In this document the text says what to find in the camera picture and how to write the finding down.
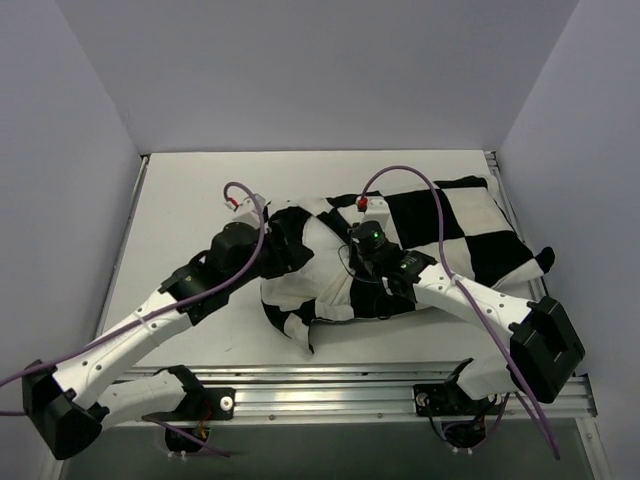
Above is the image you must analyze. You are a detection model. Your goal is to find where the white pillow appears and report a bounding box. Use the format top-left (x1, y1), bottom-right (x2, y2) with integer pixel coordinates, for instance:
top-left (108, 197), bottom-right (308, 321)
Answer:
top-left (290, 217), bottom-right (353, 304)

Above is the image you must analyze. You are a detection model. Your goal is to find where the black white checkered pillowcase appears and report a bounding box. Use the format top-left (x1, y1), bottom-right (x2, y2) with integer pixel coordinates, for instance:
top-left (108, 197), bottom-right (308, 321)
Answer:
top-left (260, 176), bottom-right (555, 349)

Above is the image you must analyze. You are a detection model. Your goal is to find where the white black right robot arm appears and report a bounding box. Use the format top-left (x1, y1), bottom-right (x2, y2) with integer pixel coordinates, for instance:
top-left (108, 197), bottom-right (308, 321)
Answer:
top-left (350, 221), bottom-right (585, 413)

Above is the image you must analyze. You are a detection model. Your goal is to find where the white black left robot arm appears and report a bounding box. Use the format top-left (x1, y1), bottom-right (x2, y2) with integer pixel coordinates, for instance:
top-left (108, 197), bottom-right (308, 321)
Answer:
top-left (22, 208), bottom-right (313, 460)

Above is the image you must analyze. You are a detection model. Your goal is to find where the thin black wire loop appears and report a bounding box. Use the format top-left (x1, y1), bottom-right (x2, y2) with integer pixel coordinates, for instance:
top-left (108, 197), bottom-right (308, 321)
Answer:
top-left (337, 244), bottom-right (401, 321)

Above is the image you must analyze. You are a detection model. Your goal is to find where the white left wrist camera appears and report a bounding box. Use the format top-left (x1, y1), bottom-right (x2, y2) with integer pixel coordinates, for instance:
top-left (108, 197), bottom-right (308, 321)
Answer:
top-left (225, 195), bottom-right (266, 229)

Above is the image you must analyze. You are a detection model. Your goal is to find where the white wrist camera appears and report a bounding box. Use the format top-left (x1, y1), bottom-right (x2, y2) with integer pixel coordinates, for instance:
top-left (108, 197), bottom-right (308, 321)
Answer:
top-left (225, 195), bottom-right (266, 229)
top-left (356, 196), bottom-right (390, 230)

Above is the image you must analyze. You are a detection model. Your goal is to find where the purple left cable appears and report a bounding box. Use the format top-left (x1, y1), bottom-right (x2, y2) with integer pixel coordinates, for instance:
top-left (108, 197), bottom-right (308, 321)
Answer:
top-left (0, 180), bottom-right (266, 459)

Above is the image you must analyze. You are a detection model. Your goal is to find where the purple cable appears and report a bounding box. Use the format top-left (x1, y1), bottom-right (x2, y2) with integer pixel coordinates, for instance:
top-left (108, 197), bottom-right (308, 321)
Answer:
top-left (355, 165), bottom-right (561, 460)
top-left (0, 180), bottom-right (266, 459)

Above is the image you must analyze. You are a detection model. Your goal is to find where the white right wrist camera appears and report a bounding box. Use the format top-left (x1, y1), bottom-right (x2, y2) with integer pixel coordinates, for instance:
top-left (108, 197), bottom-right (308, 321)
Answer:
top-left (356, 196), bottom-right (390, 230)

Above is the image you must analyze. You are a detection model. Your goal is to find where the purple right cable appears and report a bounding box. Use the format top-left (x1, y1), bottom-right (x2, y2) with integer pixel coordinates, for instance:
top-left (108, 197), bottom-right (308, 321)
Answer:
top-left (355, 165), bottom-right (561, 460)

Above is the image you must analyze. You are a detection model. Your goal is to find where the aluminium left side rail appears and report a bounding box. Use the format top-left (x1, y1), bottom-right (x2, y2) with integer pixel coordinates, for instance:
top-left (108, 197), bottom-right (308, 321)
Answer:
top-left (94, 155), bottom-right (150, 338)

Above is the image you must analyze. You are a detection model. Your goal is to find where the aluminium rail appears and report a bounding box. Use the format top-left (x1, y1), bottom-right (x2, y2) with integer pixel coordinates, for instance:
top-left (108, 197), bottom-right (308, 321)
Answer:
top-left (99, 367), bottom-right (599, 426)
top-left (483, 151), bottom-right (548, 301)
top-left (94, 155), bottom-right (150, 338)

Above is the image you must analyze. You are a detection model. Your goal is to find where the aluminium front rail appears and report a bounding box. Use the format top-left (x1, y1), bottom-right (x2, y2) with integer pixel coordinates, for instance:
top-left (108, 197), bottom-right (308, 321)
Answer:
top-left (99, 367), bottom-right (599, 426)

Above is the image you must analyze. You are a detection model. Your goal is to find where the aluminium right side rail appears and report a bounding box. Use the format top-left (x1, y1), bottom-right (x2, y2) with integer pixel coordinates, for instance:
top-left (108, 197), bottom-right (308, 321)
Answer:
top-left (483, 151), bottom-right (548, 301)

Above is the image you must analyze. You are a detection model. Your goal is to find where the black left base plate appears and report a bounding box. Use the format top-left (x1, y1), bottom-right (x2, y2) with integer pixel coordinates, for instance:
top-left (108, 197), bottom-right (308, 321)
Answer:
top-left (196, 387), bottom-right (236, 421)

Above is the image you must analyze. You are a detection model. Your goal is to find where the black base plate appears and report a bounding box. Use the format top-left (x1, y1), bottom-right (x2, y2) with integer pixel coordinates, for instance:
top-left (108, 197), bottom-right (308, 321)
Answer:
top-left (196, 387), bottom-right (236, 421)
top-left (412, 383), bottom-right (450, 417)

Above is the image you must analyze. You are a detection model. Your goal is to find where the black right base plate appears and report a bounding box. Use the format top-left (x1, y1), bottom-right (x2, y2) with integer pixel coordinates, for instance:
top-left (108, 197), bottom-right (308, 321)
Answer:
top-left (412, 383), bottom-right (450, 417)

